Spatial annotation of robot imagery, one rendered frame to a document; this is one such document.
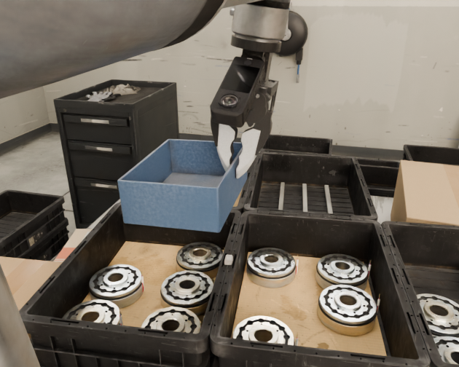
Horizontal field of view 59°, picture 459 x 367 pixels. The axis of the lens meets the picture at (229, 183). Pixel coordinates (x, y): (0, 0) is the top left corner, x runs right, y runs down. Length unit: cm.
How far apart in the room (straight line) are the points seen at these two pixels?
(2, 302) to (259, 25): 44
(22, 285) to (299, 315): 53
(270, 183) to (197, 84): 291
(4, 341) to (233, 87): 39
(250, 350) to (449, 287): 50
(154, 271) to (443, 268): 63
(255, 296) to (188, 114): 352
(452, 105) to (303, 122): 128
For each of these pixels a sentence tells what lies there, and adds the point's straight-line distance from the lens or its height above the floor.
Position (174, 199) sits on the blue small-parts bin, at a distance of 58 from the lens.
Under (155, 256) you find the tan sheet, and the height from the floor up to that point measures 83.
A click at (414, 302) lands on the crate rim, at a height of 93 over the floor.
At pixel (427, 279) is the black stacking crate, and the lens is 98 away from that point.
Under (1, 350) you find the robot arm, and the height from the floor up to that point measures 118.
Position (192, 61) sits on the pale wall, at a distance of 413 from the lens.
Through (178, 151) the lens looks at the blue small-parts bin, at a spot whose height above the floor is 111.
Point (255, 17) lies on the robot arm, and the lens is 57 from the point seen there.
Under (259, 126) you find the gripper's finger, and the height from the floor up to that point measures 120.
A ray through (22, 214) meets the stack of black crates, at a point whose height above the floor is 49.
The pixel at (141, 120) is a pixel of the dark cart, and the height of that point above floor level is 79.
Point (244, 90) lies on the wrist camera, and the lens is 55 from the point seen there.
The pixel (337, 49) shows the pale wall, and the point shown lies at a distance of 388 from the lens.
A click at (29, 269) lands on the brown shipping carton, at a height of 86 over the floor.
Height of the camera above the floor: 137
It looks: 24 degrees down
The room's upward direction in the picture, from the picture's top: straight up
